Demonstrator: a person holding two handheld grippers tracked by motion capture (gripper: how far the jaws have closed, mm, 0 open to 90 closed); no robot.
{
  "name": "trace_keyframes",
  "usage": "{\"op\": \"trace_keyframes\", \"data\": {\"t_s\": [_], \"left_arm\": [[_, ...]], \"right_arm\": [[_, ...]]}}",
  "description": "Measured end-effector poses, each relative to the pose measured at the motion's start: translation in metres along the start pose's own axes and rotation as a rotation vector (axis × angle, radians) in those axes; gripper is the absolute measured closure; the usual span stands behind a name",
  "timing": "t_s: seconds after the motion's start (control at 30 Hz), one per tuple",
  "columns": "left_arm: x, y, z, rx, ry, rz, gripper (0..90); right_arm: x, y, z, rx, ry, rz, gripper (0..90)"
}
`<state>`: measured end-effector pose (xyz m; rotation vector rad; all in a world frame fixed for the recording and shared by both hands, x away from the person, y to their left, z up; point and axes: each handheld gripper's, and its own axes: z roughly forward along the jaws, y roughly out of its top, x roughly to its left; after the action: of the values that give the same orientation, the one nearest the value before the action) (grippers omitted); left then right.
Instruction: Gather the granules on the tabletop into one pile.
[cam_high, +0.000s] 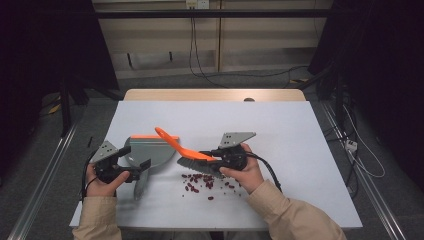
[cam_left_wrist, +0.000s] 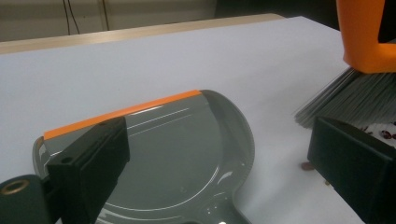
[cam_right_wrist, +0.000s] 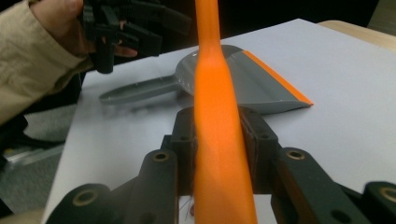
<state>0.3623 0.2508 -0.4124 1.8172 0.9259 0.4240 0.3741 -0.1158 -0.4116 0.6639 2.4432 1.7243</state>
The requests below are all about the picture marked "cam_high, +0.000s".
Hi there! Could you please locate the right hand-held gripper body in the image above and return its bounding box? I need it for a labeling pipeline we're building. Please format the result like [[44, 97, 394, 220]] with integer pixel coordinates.
[[213, 131, 257, 172]]

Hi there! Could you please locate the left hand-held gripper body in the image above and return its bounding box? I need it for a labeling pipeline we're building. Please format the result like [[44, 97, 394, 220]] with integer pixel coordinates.
[[89, 140, 141, 184]]

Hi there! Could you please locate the grey dustpan with orange edge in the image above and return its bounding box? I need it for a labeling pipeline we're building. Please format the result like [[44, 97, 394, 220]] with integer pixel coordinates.
[[123, 134, 180, 202]]

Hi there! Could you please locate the orange handled grey brush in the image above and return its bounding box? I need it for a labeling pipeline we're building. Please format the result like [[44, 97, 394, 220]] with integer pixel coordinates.
[[154, 126, 228, 179]]

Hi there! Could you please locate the group of red beans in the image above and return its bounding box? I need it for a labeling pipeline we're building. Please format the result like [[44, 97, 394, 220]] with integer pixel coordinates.
[[180, 172, 244, 202]]

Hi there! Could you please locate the person's left hand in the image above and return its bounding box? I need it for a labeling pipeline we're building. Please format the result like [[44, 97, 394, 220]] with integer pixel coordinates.
[[85, 163, 131, 198]]

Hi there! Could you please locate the person's right hand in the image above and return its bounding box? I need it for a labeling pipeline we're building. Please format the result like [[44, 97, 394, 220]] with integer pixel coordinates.
[[219, 143, 265, 195]]

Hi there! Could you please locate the white table cover sheet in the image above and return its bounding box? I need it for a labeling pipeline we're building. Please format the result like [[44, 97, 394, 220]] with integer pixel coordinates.
[[69, 100, 364, 231]]

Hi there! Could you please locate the wooden table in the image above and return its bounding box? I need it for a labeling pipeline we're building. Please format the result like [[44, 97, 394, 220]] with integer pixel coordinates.
[[123, 88, 307, 102]]

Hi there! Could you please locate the black metal stand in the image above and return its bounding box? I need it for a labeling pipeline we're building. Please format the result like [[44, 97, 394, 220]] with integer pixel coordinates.
[[59, 74, 73, 138]]

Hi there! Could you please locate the white power adapter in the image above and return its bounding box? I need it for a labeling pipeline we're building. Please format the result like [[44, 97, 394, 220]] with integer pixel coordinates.
[[344, 139, 359, 153]]

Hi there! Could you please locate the black curtain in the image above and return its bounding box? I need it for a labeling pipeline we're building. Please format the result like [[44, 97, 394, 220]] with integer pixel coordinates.
[[0, 0, 120, 174], [308, 0, 424, 191]]

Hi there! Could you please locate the black horizontal metal bar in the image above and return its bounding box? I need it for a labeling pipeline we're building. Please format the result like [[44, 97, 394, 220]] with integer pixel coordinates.
[[94, 9, 334, 19]]

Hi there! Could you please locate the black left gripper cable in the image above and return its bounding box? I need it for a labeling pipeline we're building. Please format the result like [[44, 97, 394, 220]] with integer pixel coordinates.
[[80, 151, 101, 202]]

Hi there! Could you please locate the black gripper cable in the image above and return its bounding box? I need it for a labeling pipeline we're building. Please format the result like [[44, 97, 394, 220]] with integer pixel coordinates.
[[246, 152, 283, 194], [80, 151, 101, 202]]

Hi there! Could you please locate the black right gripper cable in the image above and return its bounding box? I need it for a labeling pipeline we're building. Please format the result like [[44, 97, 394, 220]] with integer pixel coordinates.
[[246, 152, 283, 194]]

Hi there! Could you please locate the aluminium floor rail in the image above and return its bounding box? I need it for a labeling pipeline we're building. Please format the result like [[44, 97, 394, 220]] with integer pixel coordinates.
[[8, 121, 81, 240], [320, 101, 407, 240]]

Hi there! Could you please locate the black wall socket cable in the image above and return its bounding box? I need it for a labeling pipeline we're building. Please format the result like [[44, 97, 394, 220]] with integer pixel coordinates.
[[188, 8, 231, 89], [192, 8, 309, 79]]

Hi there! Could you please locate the white wall socket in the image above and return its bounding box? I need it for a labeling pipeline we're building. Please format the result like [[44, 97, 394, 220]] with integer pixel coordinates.
[[185, 0, 210, 10]]

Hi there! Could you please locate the white floor cable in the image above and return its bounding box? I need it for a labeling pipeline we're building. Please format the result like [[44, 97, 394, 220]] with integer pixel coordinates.
[[342, 104, 386, 179]]

